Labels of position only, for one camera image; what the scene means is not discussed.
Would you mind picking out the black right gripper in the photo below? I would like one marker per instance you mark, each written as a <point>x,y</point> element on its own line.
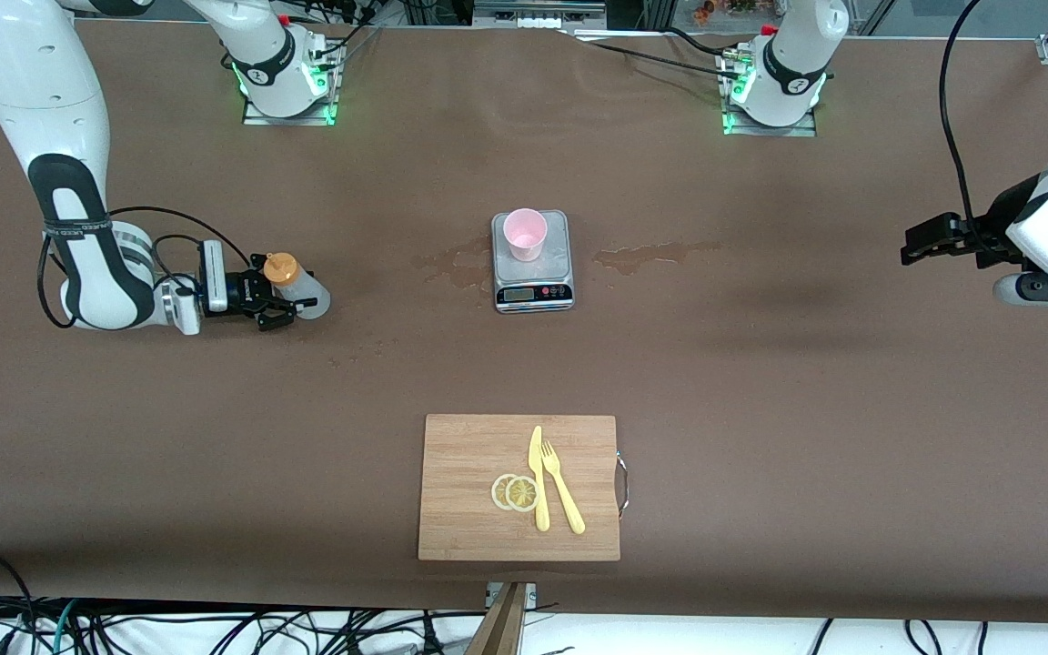
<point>239,290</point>

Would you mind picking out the wooden cutting board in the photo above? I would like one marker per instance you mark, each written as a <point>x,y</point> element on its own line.
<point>469,491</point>

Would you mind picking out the brown table cover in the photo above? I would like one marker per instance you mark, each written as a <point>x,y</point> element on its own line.
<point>760,455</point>

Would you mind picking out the clear sauce bottle orange cap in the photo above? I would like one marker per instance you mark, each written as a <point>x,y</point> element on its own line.
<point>306,291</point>

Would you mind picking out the yellow plastic fork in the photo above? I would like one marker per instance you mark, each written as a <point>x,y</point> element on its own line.
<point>564,496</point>

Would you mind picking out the lemon slice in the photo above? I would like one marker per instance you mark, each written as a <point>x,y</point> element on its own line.
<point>522,494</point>
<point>498,491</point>

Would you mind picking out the yellow plastic knife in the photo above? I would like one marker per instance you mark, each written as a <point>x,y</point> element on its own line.
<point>539,482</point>

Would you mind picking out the pink plastic cup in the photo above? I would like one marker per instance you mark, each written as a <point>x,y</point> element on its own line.
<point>526,235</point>

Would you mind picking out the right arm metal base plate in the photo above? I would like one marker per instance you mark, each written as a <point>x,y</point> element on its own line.
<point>256,118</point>

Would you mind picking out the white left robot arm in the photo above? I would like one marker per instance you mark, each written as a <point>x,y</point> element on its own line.
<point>792,73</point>

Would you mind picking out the silver digital kitchen scale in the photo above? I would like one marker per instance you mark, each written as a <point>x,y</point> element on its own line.
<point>533,277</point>

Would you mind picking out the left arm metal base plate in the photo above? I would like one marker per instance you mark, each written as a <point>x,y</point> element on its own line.
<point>806,130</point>

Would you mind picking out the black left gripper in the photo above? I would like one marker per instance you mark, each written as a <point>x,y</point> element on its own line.
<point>994,222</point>

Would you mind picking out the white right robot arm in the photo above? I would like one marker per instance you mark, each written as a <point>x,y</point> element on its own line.
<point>42,109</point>

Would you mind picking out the wooden metal bracket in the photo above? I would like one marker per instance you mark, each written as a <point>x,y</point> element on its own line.
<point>501,628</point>

